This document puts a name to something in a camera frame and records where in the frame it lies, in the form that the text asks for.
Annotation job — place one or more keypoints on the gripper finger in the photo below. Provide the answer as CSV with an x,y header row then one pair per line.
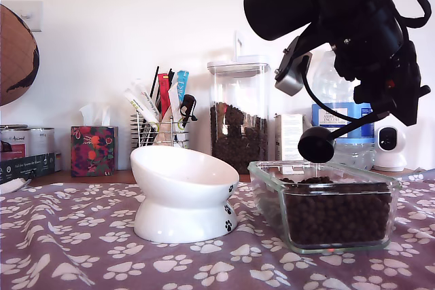
x,y
374,91
408,96

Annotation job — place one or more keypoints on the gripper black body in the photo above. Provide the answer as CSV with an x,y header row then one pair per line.
x,y
370,52

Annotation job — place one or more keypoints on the black plastic measuring scoop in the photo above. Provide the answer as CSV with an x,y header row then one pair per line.
x,y
316,149

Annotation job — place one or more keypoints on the brown cat food kibble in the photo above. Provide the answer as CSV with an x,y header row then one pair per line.
x,y
336,215
235,140

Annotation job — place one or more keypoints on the white tilted ceramic pet bowl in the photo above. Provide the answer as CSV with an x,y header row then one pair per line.
x,y
176,208

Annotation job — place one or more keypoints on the large clear water bottle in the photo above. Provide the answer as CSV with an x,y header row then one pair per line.
x,y
326,79

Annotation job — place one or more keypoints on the small white cardboard carton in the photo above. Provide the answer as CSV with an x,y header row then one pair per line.
x,y
289,133

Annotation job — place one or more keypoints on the brown cork globe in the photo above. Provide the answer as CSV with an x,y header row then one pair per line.
x,y
17,59

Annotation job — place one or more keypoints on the tall clear jar white lid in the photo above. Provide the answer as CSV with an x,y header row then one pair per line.
x,y
238,89

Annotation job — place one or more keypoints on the thin black straw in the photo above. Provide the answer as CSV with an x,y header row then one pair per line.
x,y
154,83

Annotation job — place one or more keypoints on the white sachet black print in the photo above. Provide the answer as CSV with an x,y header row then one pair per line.
x,y
141,90

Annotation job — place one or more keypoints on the clear glass rectangular container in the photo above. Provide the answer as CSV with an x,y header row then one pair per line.
x,y
264,181

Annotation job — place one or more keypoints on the white tissue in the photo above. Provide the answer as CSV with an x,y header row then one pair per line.
x,y
94,113

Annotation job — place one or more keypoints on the white sachet green print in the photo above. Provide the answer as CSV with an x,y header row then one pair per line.
x,y
136,104

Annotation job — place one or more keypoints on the red sachet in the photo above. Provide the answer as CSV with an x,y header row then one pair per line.
x,y
164,93

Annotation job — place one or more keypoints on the blue sachet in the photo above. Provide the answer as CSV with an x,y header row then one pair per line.
x,y
183,83

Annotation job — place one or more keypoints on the plain white sachet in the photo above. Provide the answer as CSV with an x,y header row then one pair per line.
x,y
174,100

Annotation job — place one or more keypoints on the black hair clip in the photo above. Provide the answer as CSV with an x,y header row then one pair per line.
x,y
187,106

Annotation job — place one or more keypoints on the plain white tin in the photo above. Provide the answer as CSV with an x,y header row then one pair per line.
x,y
42,140

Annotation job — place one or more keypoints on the white tin red label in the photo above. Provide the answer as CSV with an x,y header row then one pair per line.
x,y
15,133

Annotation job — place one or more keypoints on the floral tissue box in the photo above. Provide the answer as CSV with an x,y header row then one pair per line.
x,y
91,154

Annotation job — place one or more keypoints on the dark green flat box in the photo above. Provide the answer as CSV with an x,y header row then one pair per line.
x,y
27,167

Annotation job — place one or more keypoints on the white flat dish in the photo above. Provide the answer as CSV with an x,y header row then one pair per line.
x,y
12,186

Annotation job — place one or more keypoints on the purple paw-print cloth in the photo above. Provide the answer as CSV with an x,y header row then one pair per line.
x,y
102,263

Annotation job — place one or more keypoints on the small white round camera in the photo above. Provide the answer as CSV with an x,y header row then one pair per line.
x,y
396,157

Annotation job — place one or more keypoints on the white wall switch plate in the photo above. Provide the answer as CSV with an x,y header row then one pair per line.
x,y
34,15

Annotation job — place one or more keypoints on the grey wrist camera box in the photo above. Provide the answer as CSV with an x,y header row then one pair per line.
x,y
289,79

